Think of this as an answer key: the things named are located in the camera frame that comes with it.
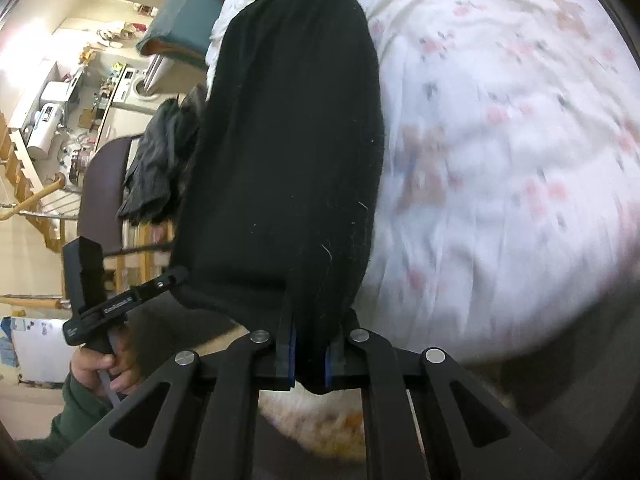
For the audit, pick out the blue and white bag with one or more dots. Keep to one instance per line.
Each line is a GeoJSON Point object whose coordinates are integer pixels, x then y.
{"type": "Point", "coordinates": [35, 350]}

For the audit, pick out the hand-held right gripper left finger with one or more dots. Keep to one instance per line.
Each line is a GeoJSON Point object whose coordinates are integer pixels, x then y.
{"type": "Point", "coordinates": [287, 360]}

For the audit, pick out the white floral bed sheet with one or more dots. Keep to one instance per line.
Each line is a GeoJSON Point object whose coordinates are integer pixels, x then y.
{"type": "Point", "coordinates": [500, 160]}

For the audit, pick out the black pants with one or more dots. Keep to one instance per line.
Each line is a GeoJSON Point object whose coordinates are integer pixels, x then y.
{"type": "Point", "coordinates": [280, 160]}

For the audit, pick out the white water heater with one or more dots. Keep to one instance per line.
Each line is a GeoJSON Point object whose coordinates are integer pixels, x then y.
{"type": "Point", "coordinates": [45, 130]}

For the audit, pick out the person's left forearm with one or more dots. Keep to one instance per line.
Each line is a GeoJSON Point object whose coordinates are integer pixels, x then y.
{"type": "Point", "coordinates": [75, 410]}

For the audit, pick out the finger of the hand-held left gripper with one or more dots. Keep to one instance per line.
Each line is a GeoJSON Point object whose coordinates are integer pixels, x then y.
{"type": "Point", "coordinates": [162, 282]}

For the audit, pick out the white washing machine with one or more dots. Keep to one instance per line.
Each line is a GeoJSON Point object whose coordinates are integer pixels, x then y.
{"type": "Point", "coordinates": [131, 87]}

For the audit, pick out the person's left hand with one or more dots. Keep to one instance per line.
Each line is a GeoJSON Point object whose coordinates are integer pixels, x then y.
{"type": "Point", "coordinates": [107, 367]}

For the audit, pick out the brown folding chair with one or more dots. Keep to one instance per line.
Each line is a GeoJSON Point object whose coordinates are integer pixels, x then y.
{"type": "Point", "coordinates": [102, 190]}

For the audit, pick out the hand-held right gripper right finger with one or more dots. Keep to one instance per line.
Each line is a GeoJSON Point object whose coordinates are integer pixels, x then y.
{"type": "Point", "coordinates": [334, 362]}

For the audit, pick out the wooden staircase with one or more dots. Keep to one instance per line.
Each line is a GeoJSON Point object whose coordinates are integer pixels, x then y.
{"type": "Point", "coordinates": [25, 185]}

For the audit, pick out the patterned floor rug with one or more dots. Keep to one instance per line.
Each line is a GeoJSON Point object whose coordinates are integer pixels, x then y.
{"type": "Point", "coordinates": [325, 430]}

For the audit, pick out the grey denim jeans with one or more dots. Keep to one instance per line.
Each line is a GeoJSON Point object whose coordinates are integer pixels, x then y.
{"type": "Point", "coordinates": [160, 160]}

